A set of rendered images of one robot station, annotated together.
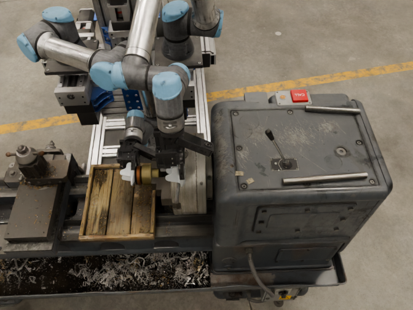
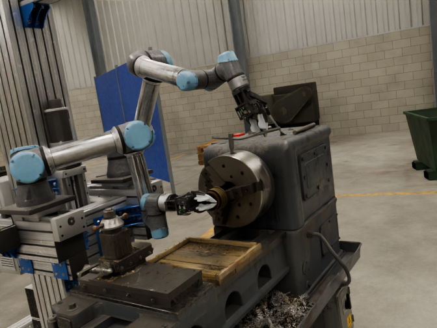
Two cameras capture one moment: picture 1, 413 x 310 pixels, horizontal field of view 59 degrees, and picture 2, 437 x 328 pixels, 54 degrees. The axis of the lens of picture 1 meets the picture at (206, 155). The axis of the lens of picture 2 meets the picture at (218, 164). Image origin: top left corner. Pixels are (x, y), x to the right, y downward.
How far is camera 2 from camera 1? 176 cm
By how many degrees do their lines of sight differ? 62
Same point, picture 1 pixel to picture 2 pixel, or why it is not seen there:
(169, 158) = (254, 105)
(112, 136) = not seen: outside the picture
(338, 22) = not seen: hidden behind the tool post
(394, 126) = not seen: hidden behind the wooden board
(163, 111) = (238, 68)
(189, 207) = (267, 184)
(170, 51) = (124, 167)
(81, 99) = (80, 223)
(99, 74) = (136, 129)
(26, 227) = (174, 279)
